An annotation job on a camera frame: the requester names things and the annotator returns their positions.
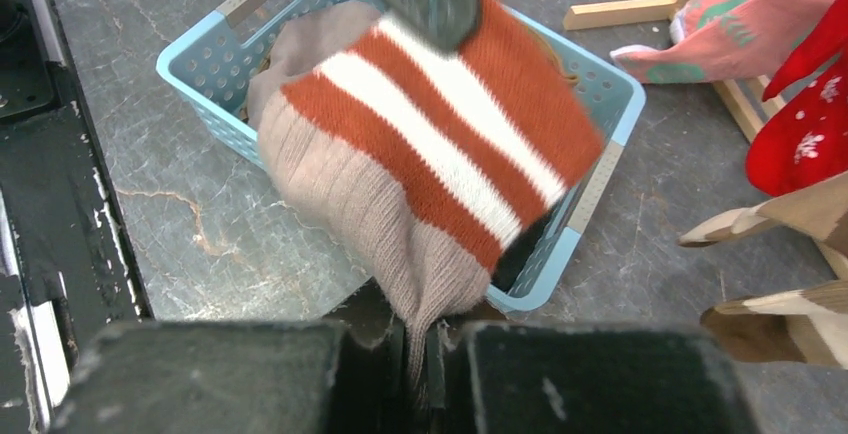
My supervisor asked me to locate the wooden hanger stand frame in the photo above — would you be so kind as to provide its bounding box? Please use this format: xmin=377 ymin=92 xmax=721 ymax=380
xmin=563 ymin=0 xmax=848 ymax=280

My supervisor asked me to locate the brown cream striped sock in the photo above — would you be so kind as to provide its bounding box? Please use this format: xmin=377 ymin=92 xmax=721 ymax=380
xmin=700 ymin=280 xmax=847 ymax=369
xmin=678 ymin=172 xmax=847 ymax=255

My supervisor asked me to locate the pink sock with green print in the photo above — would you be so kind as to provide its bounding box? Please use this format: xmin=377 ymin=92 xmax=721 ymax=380
xmin=610 ymin=0 xmax=834 ymax=84

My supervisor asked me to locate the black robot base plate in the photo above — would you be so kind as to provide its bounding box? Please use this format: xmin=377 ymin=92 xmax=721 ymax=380
xmin=1 ymin=0 xmax=151 ymax=433

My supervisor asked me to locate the orange white striped beige sock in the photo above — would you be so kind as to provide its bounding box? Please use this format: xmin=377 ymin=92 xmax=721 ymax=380
xmin=256 ymin=0 xmax=603 ymax=380

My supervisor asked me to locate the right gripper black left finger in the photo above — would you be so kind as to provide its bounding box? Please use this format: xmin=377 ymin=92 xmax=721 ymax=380
xmin=51 ymin=320 xmax=400 ymax=433

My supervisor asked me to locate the red snowflake sock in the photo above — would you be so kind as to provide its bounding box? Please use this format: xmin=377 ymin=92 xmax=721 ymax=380
xmin=746 ymin=0 xmax=847 ymax=196

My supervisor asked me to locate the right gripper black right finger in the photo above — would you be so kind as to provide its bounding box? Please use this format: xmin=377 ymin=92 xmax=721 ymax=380
xmin=427 ymin=321 xmax=758 ymax=434

